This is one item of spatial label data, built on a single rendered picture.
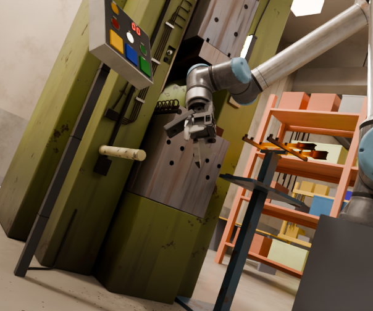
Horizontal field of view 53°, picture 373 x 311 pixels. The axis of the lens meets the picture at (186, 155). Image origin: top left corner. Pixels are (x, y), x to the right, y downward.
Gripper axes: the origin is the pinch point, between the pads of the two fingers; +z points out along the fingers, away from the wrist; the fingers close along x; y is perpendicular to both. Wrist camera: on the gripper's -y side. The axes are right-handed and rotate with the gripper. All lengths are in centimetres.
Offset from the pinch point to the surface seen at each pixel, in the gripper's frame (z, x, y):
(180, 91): -115, 81, -32
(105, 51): -51, -7, -34
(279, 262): -96, 368, 9
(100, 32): -56, -12, -35
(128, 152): -26, 26, -35
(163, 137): -51, 50, -29
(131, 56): -58, 3, -28
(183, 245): -9, 89, -28
